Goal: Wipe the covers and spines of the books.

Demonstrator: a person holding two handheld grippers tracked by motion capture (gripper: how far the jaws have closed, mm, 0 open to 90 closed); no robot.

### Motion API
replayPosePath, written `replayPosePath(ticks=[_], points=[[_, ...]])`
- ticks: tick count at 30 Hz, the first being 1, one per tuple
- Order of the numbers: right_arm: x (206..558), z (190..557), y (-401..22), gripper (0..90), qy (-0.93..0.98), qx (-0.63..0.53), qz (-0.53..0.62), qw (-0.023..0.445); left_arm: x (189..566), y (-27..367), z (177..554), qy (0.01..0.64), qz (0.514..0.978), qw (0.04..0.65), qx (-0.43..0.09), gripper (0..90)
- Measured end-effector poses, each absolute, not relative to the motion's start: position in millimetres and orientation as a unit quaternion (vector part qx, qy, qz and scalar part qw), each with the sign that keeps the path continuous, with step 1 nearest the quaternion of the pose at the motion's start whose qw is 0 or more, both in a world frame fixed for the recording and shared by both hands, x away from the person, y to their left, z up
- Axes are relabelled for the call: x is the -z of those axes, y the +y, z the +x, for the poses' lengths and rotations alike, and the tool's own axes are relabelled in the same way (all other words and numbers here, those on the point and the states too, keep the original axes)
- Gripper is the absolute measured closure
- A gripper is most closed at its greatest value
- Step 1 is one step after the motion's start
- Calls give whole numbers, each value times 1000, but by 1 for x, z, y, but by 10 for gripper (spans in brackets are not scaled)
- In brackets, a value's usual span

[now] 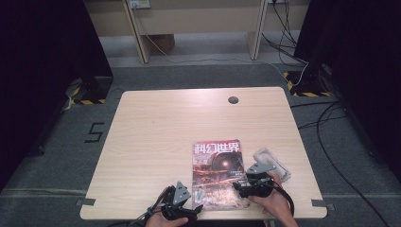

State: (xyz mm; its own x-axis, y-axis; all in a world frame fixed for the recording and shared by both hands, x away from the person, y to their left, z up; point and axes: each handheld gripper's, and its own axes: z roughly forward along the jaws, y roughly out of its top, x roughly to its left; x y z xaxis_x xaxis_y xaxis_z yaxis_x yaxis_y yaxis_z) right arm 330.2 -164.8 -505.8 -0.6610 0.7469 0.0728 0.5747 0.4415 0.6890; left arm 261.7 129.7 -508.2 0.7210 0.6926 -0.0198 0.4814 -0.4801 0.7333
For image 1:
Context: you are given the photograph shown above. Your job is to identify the beige desk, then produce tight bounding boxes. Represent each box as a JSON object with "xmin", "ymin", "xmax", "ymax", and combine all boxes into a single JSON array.
[{"xmin": 84, "ymin": 0, "xmax": 311, "ymax": 65}]

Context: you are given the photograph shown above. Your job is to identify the brown cardboard box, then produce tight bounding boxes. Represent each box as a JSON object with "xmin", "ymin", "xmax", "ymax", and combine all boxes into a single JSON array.
[{"xmin": 148, "ymin": 33, "xmax": 176, "ymax": 55}]

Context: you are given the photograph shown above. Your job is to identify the right hand-held gripper black cable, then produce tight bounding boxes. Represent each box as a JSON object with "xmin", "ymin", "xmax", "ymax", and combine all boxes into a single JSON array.
[{"xmin": 272, "ymin": 185, "xmax": 296, "ymax": 218}]

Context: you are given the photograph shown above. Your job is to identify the white power strip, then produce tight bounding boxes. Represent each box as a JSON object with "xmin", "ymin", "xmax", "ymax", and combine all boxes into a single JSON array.
[{"xmin": 128, "ymin": 0, "xmax": 151, "ymax": 9}]

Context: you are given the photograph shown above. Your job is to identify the bundle of black cables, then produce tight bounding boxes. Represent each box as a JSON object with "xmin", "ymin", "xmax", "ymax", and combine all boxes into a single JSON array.
[{"xmin": 261, "ymin": 0, "xmax": 308, "ymax": 65}]

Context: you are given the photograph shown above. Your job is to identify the long black floor cable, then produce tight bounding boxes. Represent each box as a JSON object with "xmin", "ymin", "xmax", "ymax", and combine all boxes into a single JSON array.
[{"xmin": 316, "ymin": 101, "xmax": 392, "ymax": 227}]

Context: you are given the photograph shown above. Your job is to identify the person's left hand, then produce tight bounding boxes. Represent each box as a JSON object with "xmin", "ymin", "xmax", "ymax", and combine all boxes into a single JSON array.
[{"xmin": 145, "ymin": 187, "xmax": 190, "ymax": 227}]

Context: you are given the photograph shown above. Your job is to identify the person's right hand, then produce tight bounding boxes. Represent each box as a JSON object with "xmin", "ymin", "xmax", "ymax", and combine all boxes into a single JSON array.
[{"xmin": 248, "ymin": 172, "xmax": 294, "ymax": 222}]

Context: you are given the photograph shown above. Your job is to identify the red magazine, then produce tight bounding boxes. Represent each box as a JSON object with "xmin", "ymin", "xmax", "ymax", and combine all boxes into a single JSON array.
[{"xmin": 191, "ymin": 139, "xmax": 251, "ymax": 211}]

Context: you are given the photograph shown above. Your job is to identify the left hand-held gripper black cable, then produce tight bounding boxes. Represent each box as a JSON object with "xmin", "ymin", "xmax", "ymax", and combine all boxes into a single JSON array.
[{"xmin": 107, "ymin": 188, "xmax": 173, "ymax": 227}]

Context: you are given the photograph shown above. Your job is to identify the long white cable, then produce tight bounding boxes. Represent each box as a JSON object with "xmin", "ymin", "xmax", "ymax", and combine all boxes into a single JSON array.
[{"xmin": 133, "ymin": 6, "xmax": 310, "ymax": 88}]

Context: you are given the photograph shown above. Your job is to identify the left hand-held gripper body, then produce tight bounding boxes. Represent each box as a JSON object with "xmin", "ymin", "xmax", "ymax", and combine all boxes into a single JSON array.
[{"xmin": 160, "ymin": 181, "xmax": 194, "ymax": 221}]

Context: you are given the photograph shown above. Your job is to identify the stand base with hazard tape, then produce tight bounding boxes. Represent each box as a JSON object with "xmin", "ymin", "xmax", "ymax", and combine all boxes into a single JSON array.
[
  {"xmin": 67, "ymin": 75, "xmax": 114, "ymax": 106},
  {"xmin": 283, "ymin": 64, "xmax": 332, "ymax": 98}
]

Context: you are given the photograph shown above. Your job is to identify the short black floor cable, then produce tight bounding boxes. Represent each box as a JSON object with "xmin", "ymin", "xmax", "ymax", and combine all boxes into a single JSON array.
[{"xmin": 297, "ymin": 114, "xmax": 348, "ymax": 131}]

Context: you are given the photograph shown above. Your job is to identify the dark curtain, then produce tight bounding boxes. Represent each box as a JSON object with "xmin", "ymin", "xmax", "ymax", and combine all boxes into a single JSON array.
[
  {"xmin": 0, "ymin": 0, "xmax": 113, "ymax": 190},
  {"xmin": 294, "ymin": 0, "xmax": 401, "ymax": 183}
]

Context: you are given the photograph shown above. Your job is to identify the hand-held gripper black cable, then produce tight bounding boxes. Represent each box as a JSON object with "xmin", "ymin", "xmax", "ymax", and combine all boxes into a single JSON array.
[
  {"xmin": 107, "ymin": 188, "xmax": 173, "ymax": 227},
  {"xmin": 272, "ymin": 185, "xmax": 296, "ymax": 218}
]

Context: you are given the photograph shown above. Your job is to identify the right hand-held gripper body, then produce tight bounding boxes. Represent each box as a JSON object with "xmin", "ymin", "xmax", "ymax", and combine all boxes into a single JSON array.
[{"xmin": 240, "ymin": 162, "xmax": 278, "ymax": 199}]

